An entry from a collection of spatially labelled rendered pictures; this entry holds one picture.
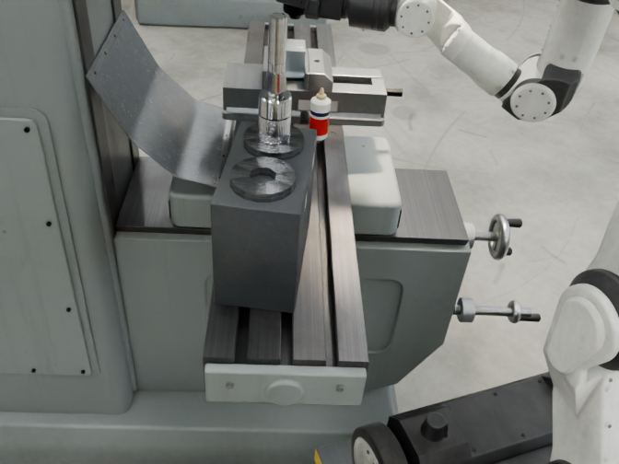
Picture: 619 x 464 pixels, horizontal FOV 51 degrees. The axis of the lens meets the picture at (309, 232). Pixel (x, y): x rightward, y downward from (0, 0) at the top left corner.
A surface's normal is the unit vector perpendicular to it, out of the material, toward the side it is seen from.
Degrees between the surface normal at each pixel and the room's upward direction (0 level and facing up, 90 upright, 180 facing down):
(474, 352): 0
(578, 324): 90
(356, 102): 90
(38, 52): 88
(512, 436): 0
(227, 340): 0
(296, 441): 68
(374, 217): 90
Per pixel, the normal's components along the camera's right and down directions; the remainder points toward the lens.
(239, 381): 0.02, 0.64
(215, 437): 0.04, 0.30
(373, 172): 0.07, -0.77
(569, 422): -0.94, 0.17
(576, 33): -0.36, 0.65
